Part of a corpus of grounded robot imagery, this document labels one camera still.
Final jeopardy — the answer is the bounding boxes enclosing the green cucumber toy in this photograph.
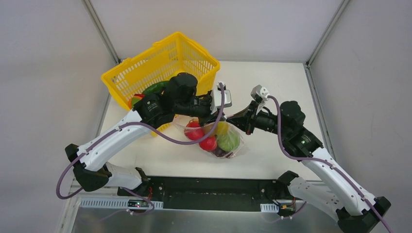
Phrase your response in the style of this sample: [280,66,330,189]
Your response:
[142,81,169,95]

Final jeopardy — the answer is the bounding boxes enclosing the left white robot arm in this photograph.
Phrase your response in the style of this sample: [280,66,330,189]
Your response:
[63,72,224,197]

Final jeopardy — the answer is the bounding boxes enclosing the red tomato toy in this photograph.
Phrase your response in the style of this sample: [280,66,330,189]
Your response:
[199,136,218,152]

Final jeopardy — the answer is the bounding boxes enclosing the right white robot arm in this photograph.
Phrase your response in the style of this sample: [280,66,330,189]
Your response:
[227,101,393,233]

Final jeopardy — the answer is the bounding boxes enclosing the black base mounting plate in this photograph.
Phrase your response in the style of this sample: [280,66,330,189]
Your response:
[132,176,296,212]

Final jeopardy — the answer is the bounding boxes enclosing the purple grapes toy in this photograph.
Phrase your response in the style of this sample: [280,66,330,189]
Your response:
[211,147,233,158]

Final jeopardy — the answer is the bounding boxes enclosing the yellow-green pepper toy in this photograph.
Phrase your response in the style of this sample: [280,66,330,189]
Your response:
[212,121,229,136]

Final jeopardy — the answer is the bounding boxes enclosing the yellow plastic basket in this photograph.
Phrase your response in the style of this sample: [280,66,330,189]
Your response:
[101,31,221,137]

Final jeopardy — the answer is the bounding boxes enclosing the small orange toy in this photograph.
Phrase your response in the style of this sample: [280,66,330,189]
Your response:
[128,94,145,109]

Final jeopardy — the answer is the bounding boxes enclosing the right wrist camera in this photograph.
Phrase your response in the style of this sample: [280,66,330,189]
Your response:
[251,84,270,115]

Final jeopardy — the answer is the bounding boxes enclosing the green cabbage toy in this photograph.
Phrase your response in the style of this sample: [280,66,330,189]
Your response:
[217,130,240,152]

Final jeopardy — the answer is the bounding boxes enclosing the clear pink-dotted zip bag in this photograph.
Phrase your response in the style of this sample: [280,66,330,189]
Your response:
[172,116,245,159]

